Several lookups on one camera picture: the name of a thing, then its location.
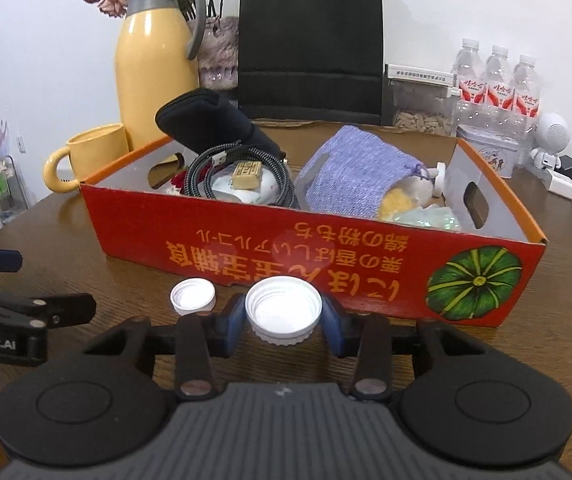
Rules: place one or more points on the pale printed tin box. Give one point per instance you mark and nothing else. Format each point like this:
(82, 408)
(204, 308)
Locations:
(496, 152)

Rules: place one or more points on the white small plastic device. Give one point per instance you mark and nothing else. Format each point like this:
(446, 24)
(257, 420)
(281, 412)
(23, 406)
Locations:
(438, 177)

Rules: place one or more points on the purple knit pouch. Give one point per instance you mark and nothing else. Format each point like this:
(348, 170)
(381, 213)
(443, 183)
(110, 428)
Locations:
(351, 175)

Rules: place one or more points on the red cardboard box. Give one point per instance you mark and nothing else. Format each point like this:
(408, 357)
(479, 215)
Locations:
(316, 260)

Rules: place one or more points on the white plastic container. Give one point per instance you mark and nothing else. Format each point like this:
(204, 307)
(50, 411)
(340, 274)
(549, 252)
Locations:
(268, 191)

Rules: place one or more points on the black glasses case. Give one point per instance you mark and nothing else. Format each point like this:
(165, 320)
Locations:
(205, 120)

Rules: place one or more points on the white robot toy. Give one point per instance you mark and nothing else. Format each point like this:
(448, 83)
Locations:
(553, 132)

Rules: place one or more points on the large white bottle cap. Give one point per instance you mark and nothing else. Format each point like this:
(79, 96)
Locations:
(283, 310)

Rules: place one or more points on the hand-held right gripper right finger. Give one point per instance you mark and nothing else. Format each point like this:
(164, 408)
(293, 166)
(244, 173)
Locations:
(333, 325)

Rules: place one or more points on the black paper bag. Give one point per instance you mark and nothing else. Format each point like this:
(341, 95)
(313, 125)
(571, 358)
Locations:
(311, 50)

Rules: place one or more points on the yellow mug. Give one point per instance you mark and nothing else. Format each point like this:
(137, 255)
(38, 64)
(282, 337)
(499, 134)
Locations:
(95, 155)

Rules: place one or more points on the clear seed container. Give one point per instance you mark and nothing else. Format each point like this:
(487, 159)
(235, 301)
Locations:
(421, 120)

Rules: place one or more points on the small white bottle cap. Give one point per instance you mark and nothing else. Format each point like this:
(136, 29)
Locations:
(193, 297)

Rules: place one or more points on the pink fuzzy vase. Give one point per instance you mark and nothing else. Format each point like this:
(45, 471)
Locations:
(218, 60)

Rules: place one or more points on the small wooden block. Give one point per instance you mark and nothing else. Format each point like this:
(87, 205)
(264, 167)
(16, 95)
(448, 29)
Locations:
(246, 175)

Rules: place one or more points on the iridescent bead bag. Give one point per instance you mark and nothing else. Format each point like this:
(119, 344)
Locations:
(431, 219)

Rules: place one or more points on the white charger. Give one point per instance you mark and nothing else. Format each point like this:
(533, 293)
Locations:
(562, 182)

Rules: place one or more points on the red artificial rose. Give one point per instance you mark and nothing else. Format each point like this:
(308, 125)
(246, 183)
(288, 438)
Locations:
(178, 184)

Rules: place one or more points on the black charger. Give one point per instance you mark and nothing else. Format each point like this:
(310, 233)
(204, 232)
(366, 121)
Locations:
(571, 166)

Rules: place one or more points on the yellow thermos jug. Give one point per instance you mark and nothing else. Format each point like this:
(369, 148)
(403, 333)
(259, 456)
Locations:
(155, 85)

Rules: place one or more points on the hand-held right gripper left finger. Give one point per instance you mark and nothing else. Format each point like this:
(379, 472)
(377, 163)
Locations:
(233, 322)

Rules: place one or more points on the white wall switch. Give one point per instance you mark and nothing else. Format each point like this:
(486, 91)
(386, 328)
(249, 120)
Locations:
(21, 143)

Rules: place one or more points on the yellow white plush toy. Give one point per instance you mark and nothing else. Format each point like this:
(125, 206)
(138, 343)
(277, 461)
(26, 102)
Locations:
(396, 205)

